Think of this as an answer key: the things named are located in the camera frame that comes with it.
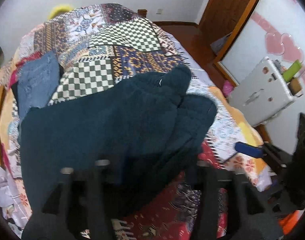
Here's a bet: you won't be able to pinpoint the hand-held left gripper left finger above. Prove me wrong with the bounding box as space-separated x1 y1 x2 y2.
21 159 123 240

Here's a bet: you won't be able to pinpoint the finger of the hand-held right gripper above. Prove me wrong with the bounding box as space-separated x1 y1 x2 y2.
235 141 289 172

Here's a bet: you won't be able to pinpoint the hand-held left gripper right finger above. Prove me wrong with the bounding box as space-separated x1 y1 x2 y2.
186 161 284 240

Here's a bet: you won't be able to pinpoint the dark teal pants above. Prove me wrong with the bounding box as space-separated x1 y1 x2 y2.
19 64 218 219

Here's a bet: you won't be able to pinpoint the white hard case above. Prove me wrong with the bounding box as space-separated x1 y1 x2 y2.
229 56 297 128

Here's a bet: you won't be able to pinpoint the orange object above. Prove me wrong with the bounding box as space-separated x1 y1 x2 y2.
278 209 303 228

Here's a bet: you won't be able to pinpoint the pink toy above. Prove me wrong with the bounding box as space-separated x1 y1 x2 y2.
222 81 234 97

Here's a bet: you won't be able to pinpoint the brown box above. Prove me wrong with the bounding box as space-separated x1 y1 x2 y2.
289 79 303 96

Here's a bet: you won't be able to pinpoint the green bottle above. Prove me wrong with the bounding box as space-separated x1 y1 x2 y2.
282 60 303 82

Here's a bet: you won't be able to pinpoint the grey bag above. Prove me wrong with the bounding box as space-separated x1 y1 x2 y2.
210 33 231 56

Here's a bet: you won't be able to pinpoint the blue jeans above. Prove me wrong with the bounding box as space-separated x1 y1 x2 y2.
16 51 62 121

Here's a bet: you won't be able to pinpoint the patchwork blanket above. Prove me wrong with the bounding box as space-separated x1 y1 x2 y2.
0 3 243 240

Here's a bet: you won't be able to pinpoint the brown wooden door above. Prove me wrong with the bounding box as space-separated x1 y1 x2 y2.
199 0 244 29

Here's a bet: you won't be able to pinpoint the yellow foam ring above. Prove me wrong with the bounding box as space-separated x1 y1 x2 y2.
47 3 74 20

